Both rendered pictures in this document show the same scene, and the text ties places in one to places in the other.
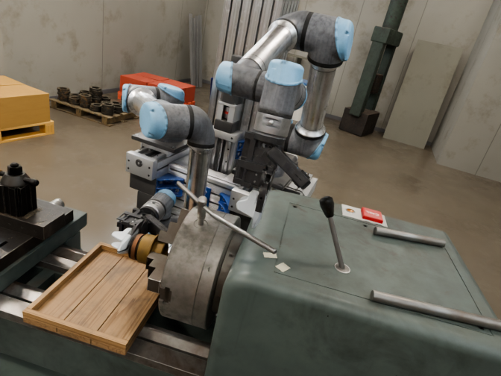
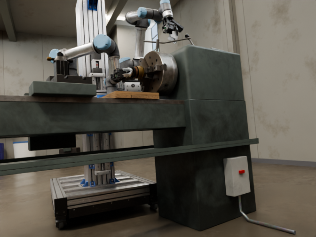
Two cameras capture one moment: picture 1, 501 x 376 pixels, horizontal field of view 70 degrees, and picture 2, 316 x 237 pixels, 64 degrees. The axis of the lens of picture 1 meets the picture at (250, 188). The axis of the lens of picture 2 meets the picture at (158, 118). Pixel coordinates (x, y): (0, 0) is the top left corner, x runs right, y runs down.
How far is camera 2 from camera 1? 1.77 m
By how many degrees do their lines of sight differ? 49
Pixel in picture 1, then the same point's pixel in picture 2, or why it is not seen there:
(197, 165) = (117, 64)
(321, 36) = not seen: hidden behind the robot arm
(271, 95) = (167, 5)
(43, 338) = (122, 107)
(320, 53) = (143, 22)
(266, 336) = (199, 62)
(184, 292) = (169, 64)
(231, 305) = (189, 53)
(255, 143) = (167, 19)
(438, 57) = not seen: hidden behind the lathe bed
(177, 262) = (162, 56)
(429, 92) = not seen: hidden behind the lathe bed
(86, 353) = (142, 108)
